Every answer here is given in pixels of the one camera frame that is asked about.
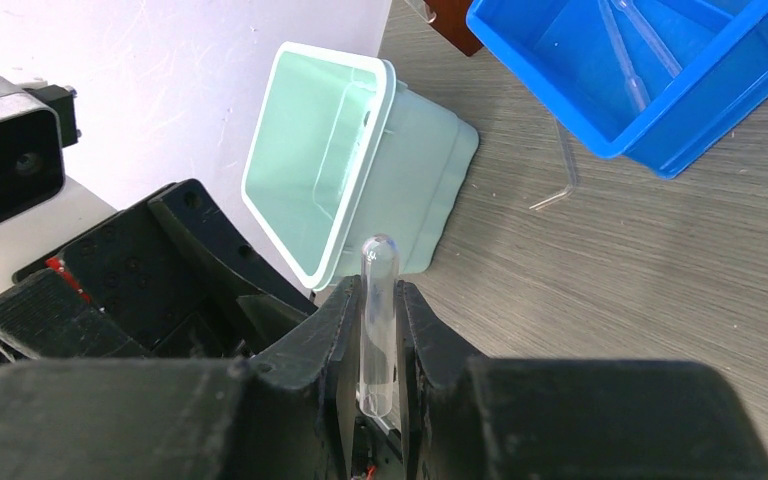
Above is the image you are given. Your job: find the brown triangular stand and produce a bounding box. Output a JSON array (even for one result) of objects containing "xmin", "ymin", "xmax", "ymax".
[{"xmin": 424, "ymin": 0, "xmax": 484, "ymax": 56}]

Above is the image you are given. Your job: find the bent glass tube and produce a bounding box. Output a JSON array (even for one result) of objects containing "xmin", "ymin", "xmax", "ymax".
[{"xmin": 528, "ymin": 119, "xmax": 581, "ymax": 213}]

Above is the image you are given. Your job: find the short clear glass tube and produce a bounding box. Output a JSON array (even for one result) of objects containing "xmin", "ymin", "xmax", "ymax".
[{"xmin": 358, "ymin": 234, "xmax": 400, "ymax": 418}]

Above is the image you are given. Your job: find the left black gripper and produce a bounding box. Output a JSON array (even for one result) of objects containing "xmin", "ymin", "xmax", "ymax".
[{"xmin": 0, "ymin": 179, "xmax": 317, "ymax": 361}]

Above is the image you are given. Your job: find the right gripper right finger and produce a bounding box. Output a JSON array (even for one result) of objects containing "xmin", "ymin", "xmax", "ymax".
[{"xmin": 396, "ymin": 280, "xmax": 486, "ymax": 479}]

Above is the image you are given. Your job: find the blue divided plastic bin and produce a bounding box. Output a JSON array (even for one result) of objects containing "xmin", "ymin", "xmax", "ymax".
[{"xmin": 466, "ymin": 0, "xmax": 768, "ymax": 178}]

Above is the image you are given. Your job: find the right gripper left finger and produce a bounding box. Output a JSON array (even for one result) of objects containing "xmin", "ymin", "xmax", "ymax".
[{"xmin": 228, "ymin": 276, "xmax": 362, "ymax": 479}]

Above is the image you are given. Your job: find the light green plastic tub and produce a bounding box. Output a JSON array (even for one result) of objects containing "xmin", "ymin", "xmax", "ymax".
[{"xmin": 241, "ymin": 42, "xmax": 479, "ymax": 291}]

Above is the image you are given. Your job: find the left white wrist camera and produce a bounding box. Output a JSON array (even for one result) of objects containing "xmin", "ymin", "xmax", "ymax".
[{"xmin": 0, "ymin": 76, "xmax": 115, "ymax": 294}]

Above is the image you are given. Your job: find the vertical glass pipette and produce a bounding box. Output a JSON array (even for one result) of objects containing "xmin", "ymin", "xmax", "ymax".
[{"xmin": 612, "ymin": 0, "xmax": 682, "ymax": 78}]

